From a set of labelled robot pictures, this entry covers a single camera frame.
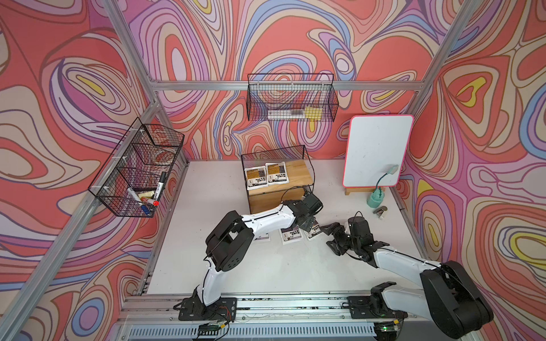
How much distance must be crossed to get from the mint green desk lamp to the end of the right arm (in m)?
0.26

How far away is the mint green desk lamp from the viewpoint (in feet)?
3.06

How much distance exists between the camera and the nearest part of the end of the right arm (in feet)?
2.16
